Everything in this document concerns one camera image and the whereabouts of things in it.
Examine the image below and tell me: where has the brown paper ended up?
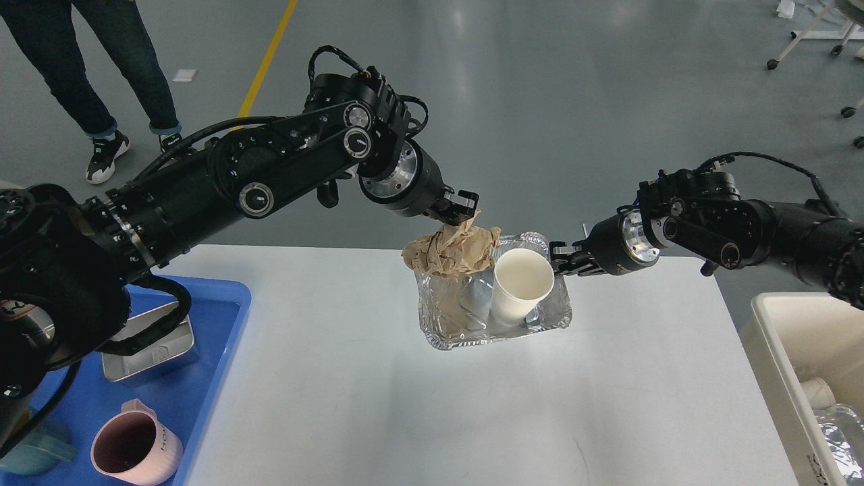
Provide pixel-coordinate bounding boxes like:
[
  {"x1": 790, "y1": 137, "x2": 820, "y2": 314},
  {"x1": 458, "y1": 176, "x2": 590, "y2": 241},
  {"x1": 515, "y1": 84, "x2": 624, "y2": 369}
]
[{"x1": 401, "y1": 213, "x2": 502, "y2": 280}]

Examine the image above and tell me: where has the white cup in bin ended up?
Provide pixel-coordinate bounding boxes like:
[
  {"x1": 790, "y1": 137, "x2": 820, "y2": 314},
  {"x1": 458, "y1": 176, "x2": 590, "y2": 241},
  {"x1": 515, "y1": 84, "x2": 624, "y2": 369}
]
[{"x1": 800, "y1": 377, "x2": 837, "y2": 411}]

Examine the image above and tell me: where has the crumpled foil in bin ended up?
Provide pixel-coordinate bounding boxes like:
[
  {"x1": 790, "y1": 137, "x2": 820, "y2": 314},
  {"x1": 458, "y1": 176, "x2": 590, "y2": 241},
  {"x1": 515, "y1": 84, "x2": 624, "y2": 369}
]
[{"x1": 813, "y1": 403, "x2": 863, "y2": 485}]

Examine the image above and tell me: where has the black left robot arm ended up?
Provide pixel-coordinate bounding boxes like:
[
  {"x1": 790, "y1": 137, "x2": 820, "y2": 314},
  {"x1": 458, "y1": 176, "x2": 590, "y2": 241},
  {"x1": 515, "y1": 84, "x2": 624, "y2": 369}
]
[{"x1": 1, "y1": 45, "x2": 479, "y2": 455}]

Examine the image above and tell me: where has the pink plastic mug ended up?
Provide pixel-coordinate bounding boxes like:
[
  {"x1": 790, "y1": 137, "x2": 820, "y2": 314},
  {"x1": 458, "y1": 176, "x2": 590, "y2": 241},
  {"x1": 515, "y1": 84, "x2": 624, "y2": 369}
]
[{"x1": 90, "y1": 399, "x2": 184, "y2": 485}]

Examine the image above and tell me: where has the white paper cup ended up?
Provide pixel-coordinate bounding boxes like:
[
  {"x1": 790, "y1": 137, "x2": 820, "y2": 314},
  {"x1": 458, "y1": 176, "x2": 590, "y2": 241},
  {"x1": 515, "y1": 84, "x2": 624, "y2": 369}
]
[{"x1": 490, "y1": 248, "x2": 554, "y2": 326}]

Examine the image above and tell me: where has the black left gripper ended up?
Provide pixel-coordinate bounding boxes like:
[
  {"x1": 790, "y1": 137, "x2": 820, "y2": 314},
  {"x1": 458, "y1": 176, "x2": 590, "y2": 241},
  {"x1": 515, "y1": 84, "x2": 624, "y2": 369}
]
[{"x1": 359, "y1": 140, "x2": 479, "y2": 223}]

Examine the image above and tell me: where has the person in dark jeans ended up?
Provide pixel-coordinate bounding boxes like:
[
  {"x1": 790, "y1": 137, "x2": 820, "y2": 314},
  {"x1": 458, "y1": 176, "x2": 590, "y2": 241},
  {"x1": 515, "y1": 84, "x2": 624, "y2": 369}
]
[{"x1": 0, "y1": 0, "x2": 196, "y2": 185}]

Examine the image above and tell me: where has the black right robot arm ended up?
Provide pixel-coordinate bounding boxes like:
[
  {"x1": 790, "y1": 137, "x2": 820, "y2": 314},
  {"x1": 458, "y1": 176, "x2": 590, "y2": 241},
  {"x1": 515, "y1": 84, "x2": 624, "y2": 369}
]
[{"x1": 549, "y1": 151, "x2": 863, "y2": 308}]

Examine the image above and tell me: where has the aluminium foil tray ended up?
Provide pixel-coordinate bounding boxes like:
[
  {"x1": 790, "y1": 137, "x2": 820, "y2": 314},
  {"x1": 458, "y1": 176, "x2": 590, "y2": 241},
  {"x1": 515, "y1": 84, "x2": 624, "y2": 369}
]
[{"x1": 415, "y1": 268, "x2": 573, "y2": 350}]

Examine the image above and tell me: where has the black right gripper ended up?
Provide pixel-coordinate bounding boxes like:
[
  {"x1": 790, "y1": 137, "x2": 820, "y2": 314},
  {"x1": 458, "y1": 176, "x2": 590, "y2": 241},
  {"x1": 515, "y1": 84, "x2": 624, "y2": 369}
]
[{"x1": 549, "y1": 209, "x2": 660, "y2": 277}]

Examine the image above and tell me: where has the teal ceramic mug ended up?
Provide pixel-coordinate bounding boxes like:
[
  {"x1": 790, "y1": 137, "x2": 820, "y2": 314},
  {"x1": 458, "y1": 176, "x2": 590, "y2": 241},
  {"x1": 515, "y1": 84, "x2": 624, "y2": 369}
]
[{"x1": 1, "y1": 418, "x2": 78, "y2": 476}]

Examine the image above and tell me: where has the stainless steel square tray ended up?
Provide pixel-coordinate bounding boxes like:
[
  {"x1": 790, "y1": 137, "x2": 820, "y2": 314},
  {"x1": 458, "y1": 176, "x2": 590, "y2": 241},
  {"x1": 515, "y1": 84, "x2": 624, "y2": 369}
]
[{"x1": 100, "y1": 302, "x2": 200, "y2": 387}]

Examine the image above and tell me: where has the cream plastic bin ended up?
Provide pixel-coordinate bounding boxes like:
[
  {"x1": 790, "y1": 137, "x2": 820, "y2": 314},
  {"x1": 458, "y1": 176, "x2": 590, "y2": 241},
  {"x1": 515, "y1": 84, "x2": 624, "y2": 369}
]
[{"x1": 738, "y1": 293, "x2": 863, "y2": 485}]

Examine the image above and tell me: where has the blue plastic tray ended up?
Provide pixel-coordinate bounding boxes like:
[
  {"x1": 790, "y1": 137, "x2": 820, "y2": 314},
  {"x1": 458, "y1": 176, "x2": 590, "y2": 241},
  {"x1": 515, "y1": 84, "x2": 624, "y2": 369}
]
[{"x1": 1, "y1": 276, "x2": 251, "y2": 485}]

